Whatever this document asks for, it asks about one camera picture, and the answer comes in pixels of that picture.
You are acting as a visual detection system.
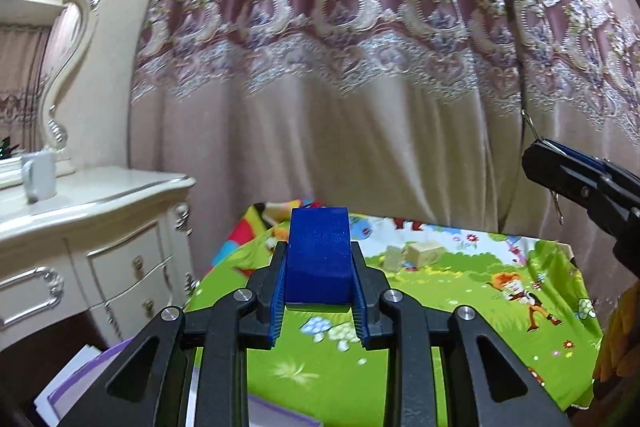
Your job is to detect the cream ornate dresser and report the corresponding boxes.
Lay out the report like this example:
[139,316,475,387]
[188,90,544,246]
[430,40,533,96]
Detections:
[1,167,198,348]

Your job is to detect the white purple storage box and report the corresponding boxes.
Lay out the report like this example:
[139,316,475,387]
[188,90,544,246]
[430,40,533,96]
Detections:
[34,339,322,426]

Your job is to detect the blue foam block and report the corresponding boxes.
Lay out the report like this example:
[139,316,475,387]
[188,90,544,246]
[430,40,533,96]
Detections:
[284,207,354,307]

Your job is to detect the metal binder clip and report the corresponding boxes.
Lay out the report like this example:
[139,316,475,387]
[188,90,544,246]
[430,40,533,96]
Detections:
[521,109,564,227]

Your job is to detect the beige book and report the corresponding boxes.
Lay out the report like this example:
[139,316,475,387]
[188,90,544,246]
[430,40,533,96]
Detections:
[404,241,447,269]

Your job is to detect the beige embroidered curtain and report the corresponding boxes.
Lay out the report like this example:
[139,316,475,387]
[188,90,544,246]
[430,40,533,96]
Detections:
[127,0,640,258]

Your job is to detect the small white box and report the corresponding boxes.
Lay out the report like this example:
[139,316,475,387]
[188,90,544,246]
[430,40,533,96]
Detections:
[383,245,404,272]

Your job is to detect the ornate white mirror frame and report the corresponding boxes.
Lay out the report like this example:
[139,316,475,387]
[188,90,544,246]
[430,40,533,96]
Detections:
[1,0,101,187]

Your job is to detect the right hand orange glove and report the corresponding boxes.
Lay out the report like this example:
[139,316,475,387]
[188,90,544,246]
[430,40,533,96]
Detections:
[592,282,639,383]

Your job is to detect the green cartoon play mat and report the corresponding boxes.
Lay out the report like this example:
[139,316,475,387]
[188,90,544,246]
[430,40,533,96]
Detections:
[184,208,602,426]

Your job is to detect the white mug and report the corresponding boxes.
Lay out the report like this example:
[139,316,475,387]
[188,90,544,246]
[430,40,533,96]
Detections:
[21,150,56,204]

